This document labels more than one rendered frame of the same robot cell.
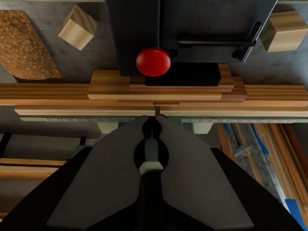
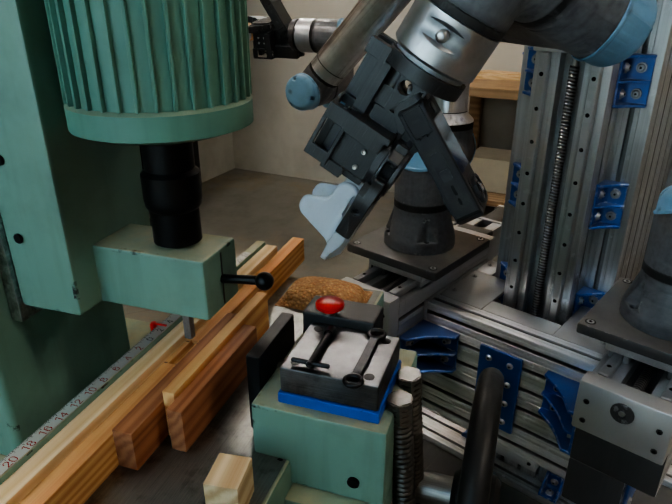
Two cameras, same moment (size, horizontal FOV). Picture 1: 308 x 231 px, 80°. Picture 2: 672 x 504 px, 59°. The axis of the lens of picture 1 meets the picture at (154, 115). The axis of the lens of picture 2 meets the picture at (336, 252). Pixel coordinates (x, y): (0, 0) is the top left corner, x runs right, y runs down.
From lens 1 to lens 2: 0.54 m
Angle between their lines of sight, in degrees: 62
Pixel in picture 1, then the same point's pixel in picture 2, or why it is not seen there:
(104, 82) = (260, 319)
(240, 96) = (136, 425)
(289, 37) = (234, 471)
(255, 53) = (184, 486)
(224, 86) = (187, 402)
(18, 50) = (332, 291)
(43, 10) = not seen: hidden behind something
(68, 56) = (298, 321)
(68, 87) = not seen: hidden behind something
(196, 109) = (144, 373)
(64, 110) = (248, 271)
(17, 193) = not seen: outside the picture
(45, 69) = (299, 296)
